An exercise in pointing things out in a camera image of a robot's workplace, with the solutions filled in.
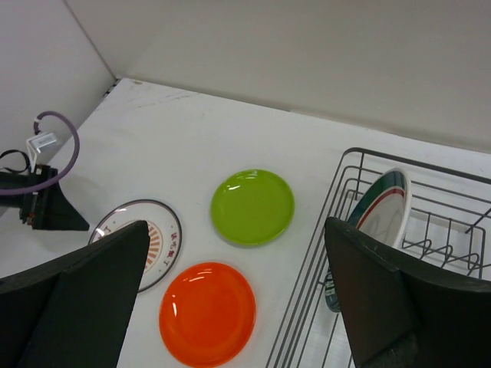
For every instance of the orange plastic plate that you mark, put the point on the orange plastic plate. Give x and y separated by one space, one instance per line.
207 315

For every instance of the green plastic plate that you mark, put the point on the green plastic plate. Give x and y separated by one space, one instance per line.
252 207

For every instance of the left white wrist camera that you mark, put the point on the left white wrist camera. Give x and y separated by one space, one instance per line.
38 144

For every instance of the orange sunburst patterned plate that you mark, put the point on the orange sunburst patterned plate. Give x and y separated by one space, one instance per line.
165 232

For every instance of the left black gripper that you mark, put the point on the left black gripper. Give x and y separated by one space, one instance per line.
47 209

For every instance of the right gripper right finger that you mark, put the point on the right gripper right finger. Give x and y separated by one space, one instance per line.
399 311

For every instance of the grey wire dish rack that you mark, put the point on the grey wire dish rack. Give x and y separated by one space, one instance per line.
448 227

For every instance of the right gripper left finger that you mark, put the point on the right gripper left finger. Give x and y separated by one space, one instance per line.
73 311

